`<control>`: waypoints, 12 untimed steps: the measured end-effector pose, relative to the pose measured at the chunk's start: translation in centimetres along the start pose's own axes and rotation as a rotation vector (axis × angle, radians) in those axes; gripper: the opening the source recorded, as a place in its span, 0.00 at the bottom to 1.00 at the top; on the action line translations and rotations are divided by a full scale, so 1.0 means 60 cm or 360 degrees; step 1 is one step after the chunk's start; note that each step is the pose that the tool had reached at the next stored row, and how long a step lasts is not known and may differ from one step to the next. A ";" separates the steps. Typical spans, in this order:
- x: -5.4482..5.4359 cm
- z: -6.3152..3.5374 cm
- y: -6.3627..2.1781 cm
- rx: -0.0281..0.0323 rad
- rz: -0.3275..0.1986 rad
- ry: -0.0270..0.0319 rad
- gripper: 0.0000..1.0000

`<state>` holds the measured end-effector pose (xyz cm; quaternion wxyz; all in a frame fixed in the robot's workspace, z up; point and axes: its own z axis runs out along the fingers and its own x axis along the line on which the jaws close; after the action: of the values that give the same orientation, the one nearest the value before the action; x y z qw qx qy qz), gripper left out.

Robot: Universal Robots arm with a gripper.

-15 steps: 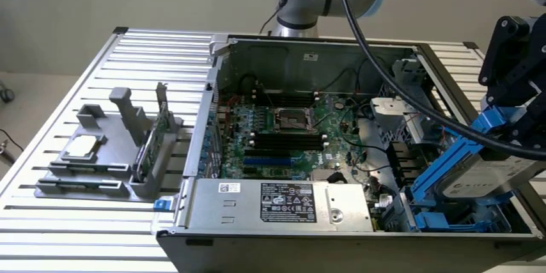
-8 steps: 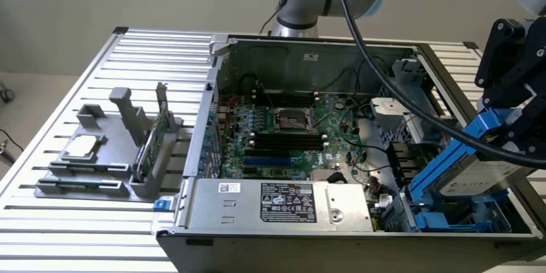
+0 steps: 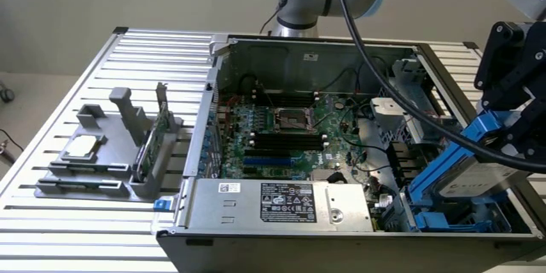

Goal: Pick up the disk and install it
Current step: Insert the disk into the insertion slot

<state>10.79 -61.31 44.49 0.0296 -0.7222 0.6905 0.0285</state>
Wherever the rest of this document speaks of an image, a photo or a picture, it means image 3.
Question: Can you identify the green graphics card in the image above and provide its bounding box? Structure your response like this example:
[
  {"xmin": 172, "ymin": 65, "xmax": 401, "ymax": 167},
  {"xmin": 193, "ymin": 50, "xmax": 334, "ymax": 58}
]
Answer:
[{"xmin": 130, "ymin": 82, "xmax": 172, "ymax": 182}]

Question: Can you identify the disk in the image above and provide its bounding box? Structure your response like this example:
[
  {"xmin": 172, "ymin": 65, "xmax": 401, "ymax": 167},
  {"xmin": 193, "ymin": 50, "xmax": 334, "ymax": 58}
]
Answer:
[{"xmin": 407, "ymin": 109, "xmax": 532, "ymax": 210}]

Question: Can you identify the blue disk bay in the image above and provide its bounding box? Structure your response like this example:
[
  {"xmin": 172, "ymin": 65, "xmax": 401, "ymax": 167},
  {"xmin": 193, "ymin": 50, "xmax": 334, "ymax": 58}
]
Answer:
[{"xmin": 400, "ymin": 186, "xmax": 519, "ymax": 234}]

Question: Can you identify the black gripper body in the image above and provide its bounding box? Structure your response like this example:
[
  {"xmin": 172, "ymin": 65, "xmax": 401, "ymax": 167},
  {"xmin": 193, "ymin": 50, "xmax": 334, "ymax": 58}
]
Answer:
[{"xmin": 523, "ymin": 20, "xmax": 546, "ymax": 102}]

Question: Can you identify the silver drive cage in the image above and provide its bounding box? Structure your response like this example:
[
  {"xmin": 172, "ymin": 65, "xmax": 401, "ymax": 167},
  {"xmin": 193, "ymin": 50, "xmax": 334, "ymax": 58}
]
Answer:
[{"xmin": 368, "ymin": 58, "xmax": 464, "ymax": 148}]

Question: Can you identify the blue expansion slot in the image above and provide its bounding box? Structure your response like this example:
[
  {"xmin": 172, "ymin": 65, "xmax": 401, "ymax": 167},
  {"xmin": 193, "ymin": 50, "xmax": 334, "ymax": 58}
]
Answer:
[{"xmin": 242, "ymin": 157, "xmax": 292, "ymax": 166}]

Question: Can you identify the open black PC case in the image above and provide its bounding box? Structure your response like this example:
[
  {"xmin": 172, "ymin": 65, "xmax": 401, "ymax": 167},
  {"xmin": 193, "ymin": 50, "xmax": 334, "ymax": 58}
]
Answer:
[{"xmin": 154, "ymin": 34, "xmax": 541, "ymax": 273}]

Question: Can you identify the black caster wheel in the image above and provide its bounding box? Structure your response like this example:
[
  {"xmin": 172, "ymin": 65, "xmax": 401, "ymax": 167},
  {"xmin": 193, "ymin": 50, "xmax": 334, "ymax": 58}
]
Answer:
[{"xmin": 0, "ymin": 83, "xmax": 15, "ymax": 104}]

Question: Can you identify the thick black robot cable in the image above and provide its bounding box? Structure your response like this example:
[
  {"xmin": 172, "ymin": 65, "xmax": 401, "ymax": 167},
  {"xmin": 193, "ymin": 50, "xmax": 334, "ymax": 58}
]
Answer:
[{"xmin": 332, "ymin": 0, "xmax": 546, "ymax": 173}]

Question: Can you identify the black expansion slot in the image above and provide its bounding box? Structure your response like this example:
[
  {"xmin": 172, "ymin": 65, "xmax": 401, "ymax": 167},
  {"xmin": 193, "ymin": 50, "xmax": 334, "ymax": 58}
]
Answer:
[{"xmin": 244, "ymin": 149, "xmax": 292, "ymax": 159}]

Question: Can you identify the black RAM slot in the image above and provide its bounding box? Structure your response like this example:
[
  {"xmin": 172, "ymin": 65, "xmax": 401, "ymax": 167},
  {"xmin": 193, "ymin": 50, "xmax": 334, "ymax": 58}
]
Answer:
[
  {"xmin": 250, "ymin": 140, "xmax": 326, "ymax": 148},
  {"xmin": 253, "ymin": 92, "xmax": 317, "ymax": 100},
  {"xmin": 253, "ymin": 100, "xmax": 317, "ymax": 108},
  {"xmin": 250, "ymin": 136, "xmax": 326, "ymax": 144},
  {"xmin": 253, "ymin": 88, "xmax": 317, "ymax": 95},
  {"xmin": 250, "ymin": 132, "xmax": 326, "ymax": 139},
  {"xmin": 250, "ymin": 144, "xmax": 326, "ymax": 152},
  {"xmin": 253, "ymin": 96, "xmax": 317, "ymax": 104}
]

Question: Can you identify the silver chipset heat sink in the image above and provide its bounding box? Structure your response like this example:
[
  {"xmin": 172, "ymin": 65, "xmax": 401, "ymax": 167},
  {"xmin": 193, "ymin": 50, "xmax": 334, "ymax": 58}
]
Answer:
[{"xmin": 309, "ymin": 168, "xmax": 343, "ymax": 182}]

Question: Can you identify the silver CPU chip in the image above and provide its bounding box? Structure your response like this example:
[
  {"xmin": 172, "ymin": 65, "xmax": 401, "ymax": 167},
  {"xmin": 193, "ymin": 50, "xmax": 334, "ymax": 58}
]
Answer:
[{"xmin": 66, "ymin": 134, "xmax": 108, "ymax": 159}]

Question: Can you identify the CPU socket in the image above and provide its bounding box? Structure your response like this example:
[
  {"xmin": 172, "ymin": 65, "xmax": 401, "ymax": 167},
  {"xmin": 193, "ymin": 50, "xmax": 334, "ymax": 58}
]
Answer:
[{"xmin": 272, "ymin": 105, "xmax": 318, "ymax": 134}]

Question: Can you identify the green motherboard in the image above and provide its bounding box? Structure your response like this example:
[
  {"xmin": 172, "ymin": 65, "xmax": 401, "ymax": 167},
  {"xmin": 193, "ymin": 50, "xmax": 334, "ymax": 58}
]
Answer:
[{"xmin": 212, "ymin": 92, "xmax": 376, "ymax": 184}]

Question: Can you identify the thin black floor cable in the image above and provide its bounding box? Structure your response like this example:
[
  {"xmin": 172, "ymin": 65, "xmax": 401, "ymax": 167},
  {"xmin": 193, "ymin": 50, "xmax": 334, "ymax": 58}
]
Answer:
[{"xmin": 0, "ymin": 128, "xmax": 26, "ymax": 162}]

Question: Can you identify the silver power supply unit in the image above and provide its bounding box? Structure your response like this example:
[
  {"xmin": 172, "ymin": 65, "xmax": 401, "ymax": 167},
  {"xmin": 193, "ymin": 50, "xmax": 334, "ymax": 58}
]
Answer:
[{"xmin": 173, "ymin": 178, "xmax": 376, "ymax": 234}]

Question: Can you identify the grey parts rack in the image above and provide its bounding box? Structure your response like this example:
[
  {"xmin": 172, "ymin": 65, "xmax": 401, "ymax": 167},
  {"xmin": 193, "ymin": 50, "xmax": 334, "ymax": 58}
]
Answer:
[{"xmin": 33, "ymin": 86, "xmax": 185, "ymax": 203}]

